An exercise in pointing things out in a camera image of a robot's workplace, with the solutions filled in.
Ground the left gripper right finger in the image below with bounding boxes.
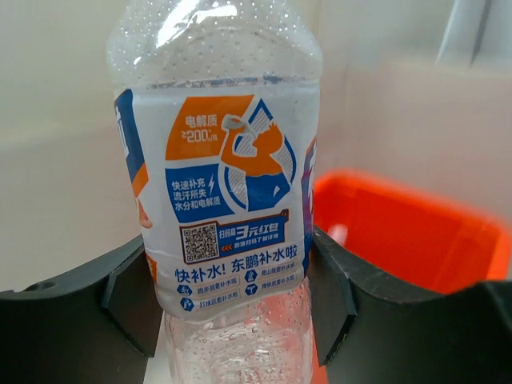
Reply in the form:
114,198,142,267
308,229,511,383

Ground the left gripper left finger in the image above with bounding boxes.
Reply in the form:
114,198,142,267
1,237,162,383

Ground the white blue label bottle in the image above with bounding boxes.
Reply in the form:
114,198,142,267
107,1,322,383

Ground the orange plastic bin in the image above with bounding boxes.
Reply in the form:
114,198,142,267
314,170,511,294

